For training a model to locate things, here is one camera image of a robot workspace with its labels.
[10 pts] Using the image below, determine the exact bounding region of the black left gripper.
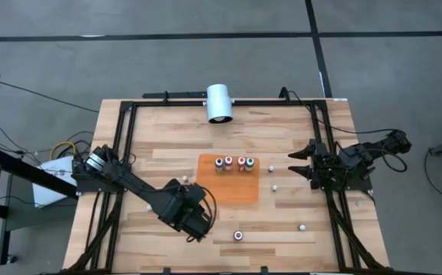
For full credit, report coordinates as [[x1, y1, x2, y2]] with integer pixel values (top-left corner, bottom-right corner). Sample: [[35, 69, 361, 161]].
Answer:
[[158, 182, 213, 244]]

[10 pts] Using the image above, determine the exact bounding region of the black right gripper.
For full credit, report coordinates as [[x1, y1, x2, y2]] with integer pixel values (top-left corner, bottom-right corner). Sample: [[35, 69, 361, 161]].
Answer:
[[287, 137, 343, 191]]

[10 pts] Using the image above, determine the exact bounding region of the translucent orange plastic tray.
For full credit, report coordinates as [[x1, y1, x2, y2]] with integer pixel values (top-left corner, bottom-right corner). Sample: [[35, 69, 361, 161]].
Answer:
[[196, 153, 261, 205]]

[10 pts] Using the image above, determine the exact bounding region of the black power strip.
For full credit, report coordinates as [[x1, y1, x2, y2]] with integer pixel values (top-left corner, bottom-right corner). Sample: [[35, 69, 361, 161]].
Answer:
[[142, 90, 208, 99]]

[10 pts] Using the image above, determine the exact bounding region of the white paper sheet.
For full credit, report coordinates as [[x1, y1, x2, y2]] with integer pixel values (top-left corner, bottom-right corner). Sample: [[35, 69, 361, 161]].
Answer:
[[32, 155, 79, 209]]

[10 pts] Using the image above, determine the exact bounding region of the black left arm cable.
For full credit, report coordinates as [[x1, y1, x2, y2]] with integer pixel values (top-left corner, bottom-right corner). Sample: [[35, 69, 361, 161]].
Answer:
[[194, 184, 218, 244]]

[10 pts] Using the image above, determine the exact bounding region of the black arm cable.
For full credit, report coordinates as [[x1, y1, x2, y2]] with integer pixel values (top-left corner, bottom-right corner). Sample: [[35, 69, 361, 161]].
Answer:
[[279, 86, 409, 173], [194, 184, 218, 244]]

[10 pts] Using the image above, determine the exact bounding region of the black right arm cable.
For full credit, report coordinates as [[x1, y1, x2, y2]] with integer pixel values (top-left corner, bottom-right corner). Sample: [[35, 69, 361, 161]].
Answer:
[[279, 86, 409, 173]]

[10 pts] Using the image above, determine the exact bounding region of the black aluminium table frame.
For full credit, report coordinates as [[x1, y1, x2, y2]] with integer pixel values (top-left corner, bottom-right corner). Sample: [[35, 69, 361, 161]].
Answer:
[[62, 97, 392, 275]]

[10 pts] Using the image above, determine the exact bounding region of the coiled yellow cable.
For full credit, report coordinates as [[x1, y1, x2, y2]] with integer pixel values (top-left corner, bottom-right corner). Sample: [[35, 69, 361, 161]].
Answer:
[[49, 141, 77, 160]]

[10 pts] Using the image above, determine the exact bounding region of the black desk frame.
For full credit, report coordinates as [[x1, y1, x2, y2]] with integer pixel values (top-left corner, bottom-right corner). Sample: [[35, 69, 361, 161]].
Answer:
[[0, 144, 79, 267]]

